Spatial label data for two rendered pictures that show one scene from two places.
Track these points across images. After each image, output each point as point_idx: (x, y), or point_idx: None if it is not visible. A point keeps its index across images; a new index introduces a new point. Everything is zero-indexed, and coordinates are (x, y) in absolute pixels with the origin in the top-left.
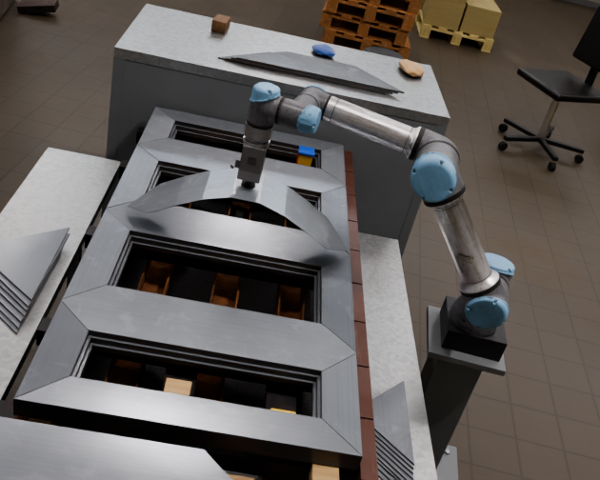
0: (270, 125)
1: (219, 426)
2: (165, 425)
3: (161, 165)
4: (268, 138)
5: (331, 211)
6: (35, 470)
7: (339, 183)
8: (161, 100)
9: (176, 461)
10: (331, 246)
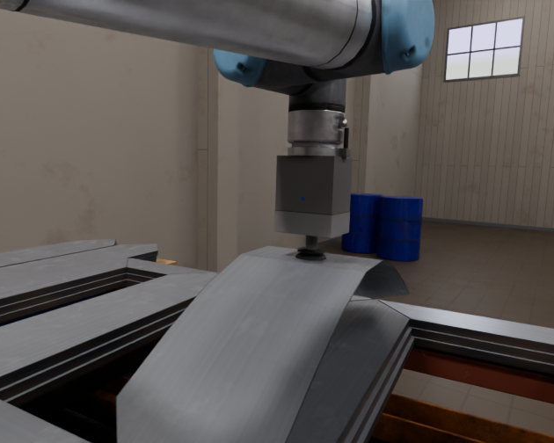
0: (291, 101)
1: None
2: None
3: None
4: (290, 133)
5: None
6: (68, 260)
7: None
8: None
9: None
10: (131, 427)
